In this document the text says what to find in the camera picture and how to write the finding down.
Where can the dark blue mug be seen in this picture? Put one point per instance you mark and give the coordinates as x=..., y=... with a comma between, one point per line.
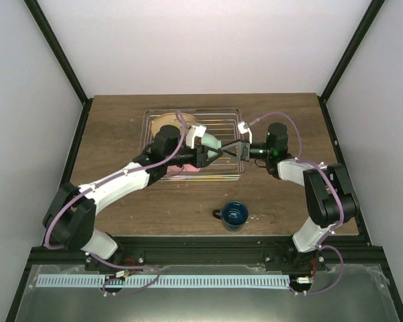
x=232, y=216

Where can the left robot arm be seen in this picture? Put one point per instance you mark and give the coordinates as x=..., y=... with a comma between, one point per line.
x=70, y=220

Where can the black frame post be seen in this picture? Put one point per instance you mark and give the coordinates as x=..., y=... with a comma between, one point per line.
x=51, y=39
x=358, y=36

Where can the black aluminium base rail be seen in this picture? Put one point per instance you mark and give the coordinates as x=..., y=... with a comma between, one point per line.
x=275, y=253

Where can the left black frame post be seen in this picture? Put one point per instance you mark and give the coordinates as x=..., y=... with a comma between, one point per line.
x=51, y=39

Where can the right black frame post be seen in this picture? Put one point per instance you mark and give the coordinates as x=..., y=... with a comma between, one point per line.
x=358, y=36

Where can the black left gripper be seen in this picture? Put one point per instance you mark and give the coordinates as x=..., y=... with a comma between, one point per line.
x=201, y=155

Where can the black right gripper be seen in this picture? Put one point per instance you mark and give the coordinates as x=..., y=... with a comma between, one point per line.
x=242, y=149

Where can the pink plate with bird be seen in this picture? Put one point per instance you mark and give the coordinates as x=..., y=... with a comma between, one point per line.
x=170, y=119

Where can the plain pink plate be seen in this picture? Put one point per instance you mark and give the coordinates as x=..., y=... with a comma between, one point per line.
x=184, y=169

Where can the chrome wire dish rack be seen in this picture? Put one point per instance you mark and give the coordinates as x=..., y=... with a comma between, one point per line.
x=221, y=123

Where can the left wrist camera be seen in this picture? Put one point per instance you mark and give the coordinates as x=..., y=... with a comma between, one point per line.
x=195, y=131

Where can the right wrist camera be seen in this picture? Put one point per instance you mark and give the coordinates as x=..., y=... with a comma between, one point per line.
x=244, y=128

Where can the mint green bowl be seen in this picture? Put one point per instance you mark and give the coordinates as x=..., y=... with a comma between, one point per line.
x=211, y=141

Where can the metal front panel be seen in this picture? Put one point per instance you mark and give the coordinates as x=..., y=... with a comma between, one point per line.
x=341, y=293

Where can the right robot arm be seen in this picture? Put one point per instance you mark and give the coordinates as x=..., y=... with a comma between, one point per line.
x=330, y=198

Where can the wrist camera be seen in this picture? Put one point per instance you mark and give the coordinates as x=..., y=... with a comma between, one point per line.
x=195, y=131
x=244, y=128

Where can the light blue slotted strip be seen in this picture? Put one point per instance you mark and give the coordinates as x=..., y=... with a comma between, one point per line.
x=164, y=281

